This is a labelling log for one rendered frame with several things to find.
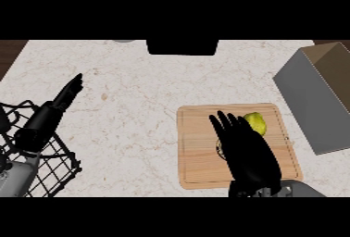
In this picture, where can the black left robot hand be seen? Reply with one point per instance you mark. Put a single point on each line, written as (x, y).
(40, 123)

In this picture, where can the wooden cutting board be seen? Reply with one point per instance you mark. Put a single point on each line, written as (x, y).
(199, 145)

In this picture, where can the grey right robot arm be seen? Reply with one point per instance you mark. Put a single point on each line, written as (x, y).
(302, 190)

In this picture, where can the grey cardboard box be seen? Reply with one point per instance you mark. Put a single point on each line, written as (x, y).
(308, 102)

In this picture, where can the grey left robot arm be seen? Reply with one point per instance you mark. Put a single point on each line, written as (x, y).
(14, 179)

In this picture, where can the yellow-green fruit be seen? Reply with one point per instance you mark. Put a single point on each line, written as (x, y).
(257, 122)

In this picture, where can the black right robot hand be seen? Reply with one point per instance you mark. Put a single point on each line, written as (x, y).
(249, 157)

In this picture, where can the black appliance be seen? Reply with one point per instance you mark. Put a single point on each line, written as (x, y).
(181, 47)

